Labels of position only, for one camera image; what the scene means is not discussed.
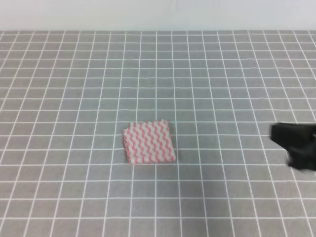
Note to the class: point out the grey checked tablecloth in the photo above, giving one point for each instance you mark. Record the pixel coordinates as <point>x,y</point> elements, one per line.
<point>66,97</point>

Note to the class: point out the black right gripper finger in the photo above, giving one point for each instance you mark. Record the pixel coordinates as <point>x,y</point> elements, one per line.
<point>303,158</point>
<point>293,135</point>

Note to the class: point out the pink white striped towel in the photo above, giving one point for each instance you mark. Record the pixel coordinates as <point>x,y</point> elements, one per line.
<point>148,142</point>

